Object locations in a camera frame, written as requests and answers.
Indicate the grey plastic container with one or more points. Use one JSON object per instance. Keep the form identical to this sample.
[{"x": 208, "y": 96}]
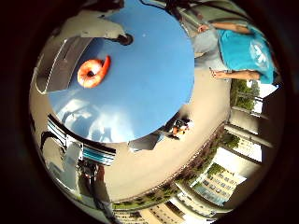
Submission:
[{"x": 62, "y": 65}]

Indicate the orange shrimp toy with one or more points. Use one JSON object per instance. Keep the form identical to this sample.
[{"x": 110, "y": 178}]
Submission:
[{"x": 93, "y": 77}]

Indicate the grey box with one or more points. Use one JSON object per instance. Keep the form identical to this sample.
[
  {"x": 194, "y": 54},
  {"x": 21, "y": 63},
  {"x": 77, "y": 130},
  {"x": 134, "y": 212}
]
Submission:
[{"x": 145, "y": 141}]

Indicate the person in teal shirt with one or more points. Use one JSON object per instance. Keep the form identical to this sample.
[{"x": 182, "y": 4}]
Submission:
[{"x": 239, "y": 49}]

